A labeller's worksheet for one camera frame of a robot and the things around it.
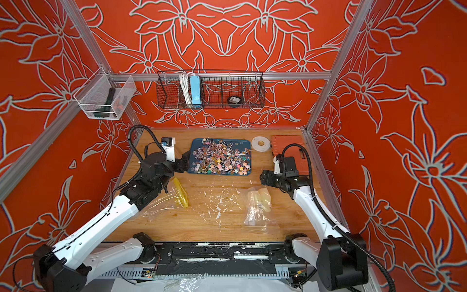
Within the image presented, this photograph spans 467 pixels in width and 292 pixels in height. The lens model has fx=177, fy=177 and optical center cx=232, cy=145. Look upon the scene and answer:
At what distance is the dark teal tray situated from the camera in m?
1.00

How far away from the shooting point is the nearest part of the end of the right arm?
0.58 metres

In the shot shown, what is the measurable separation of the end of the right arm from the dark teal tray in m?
0.23
